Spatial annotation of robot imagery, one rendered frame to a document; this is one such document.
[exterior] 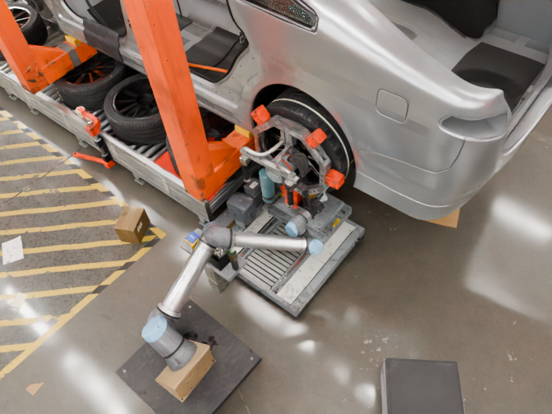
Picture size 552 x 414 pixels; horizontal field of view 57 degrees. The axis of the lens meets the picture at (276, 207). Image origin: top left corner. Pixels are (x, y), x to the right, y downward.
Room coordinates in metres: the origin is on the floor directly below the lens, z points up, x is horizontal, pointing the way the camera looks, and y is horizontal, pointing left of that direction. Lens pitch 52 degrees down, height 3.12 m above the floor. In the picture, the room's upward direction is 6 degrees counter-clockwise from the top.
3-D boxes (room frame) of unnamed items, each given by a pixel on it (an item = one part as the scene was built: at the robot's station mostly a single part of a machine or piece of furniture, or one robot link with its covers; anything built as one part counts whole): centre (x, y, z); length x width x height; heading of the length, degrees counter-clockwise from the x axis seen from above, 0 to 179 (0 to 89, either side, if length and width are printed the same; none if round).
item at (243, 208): (2.29, 0.14, 0.26); 0.42 x 0.18 x 0.35; 136
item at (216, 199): (3.40, 1.10, 0.14); 2.47 x 0.85 x 0.27; 46
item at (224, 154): (2.47, 0.25, 0.69); 0.52 x 0.17 x 0.35; 136
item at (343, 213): (2.25, -0.24, 0.13); 0.50 x 0.36 x 0.10; 46
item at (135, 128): (3.29, 0.96, 0.39); 0.66 x 0.66 x 0.24
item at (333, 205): (2.25, -0.24, 0.32); 0.40 x 0.30 x 0.28; 46
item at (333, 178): (1.91, -0.36, 0.85); 0.09 x 0.08 x 0.07; 46
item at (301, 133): (2.13, -0.13, 0.85); 0.54 x 0.07 x 0.54; 46
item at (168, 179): (3.12, 1.37, 0.28); 2.47 x 0.09 x 0.22; 46
